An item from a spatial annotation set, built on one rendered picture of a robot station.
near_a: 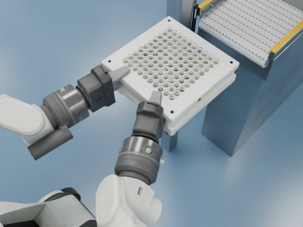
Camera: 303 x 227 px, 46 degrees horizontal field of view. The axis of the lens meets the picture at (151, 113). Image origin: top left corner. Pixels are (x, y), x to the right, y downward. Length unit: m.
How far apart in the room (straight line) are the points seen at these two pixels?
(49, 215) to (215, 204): 0.93
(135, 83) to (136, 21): 1.61
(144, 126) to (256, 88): 0.74
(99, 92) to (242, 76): 0.72
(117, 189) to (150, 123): 0.17
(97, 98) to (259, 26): 0.60
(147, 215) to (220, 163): 1.15
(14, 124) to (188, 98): 0.38
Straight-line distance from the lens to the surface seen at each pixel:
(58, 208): 1.02
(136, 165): 0.69
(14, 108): 0.79
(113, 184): 0.66
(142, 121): 0.74
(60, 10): 2.60
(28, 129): 0.77
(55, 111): 0.79
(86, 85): 0.81
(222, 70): 0.89
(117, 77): 0.84
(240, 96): 1.48
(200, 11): 1.18
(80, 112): 0.80
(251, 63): 1.18
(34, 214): 1.01
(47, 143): 0.80
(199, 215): 1.70
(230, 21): 1.20
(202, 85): 0.85
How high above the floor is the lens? 1.61
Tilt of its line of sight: 56 degrees down
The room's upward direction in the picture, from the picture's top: straight up
